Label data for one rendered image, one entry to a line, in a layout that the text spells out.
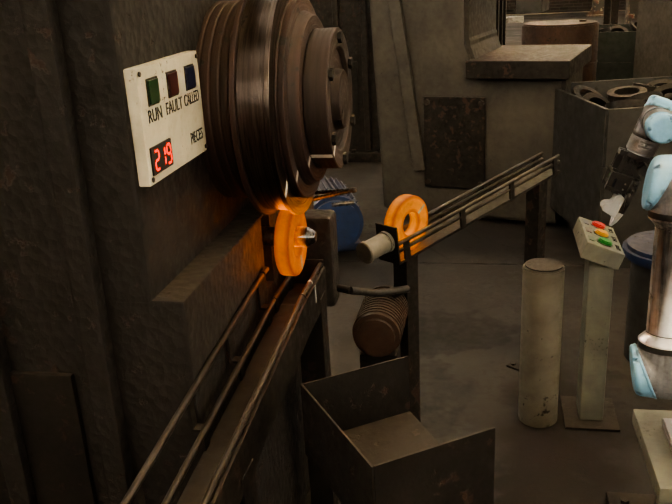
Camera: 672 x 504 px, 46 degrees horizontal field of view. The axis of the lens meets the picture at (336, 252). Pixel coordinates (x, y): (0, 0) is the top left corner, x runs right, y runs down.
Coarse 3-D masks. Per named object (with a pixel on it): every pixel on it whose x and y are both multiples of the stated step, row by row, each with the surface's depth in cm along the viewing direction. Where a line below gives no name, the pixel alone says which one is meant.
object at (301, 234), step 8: (264, 232) 170; (272, 232) 170; (296, 232) 169; (304, 232) 169; (312, 232) 169; (264, 240) 170; (272, 240) 170; (296, 240) 169; (304, 240) 169; (312, 240) 169
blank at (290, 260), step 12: (288, 216) 166; (300, 216) 172; (276, 228) 165; (288, 228) 164; (276, 240) 164; (288, 240) 164; (276, 252) 165; (288, 252) 165; (300, 252) 174; (276, 264) 167; (288, 264) 166; (300, 264) 173
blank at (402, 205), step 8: (400, 200) 208; (408, 200) 209; (416, 200) 212; (392, 208) 208; (400, 208) 207; (408, 208) 210; (416, 208) 212; (424, 208) 215; (392, 216) 207; (400, 216) 208; (416, 216) 214; (424, 216) 216; (392, 224) 207; (400, 224) 209; (416, 224) 215; (424, 224) 216; (400, 232) 209; (408, 232) 215; (424, 232) 217
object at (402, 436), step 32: (320, 384) 131; (352, 384) 134; (384, 384) 137; (320, 416) 123; (352, 416) 136; (384, 416) 139; (320, 448) 126; (352, 448) 113; (384, 448) 132; (416, 448) 131; (448, 448) 112; (480, 448) 115; (352, 480) 115; (384, 480) 109; (416, 480) 111; (448, 480) 114; (480, 480) 117
